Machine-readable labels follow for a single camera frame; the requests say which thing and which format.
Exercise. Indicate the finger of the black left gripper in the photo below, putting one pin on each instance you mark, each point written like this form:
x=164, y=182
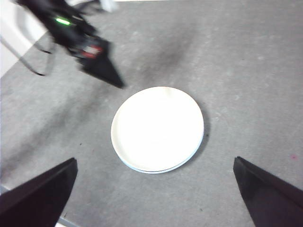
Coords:
x=104, y=68

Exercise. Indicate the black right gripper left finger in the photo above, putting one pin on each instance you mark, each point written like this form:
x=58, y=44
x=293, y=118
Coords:
x=35, y=203

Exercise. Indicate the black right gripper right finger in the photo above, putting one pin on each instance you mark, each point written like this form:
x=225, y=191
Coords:
x=274, y=201

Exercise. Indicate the white plate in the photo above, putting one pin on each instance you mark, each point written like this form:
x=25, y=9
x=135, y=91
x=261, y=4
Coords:
x=156, y=130

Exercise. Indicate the white furniture leg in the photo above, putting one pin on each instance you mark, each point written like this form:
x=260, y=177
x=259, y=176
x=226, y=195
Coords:
x=109, y=5

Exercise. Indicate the grey metal chair frame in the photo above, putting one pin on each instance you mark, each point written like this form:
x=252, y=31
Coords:
x=28, y=65

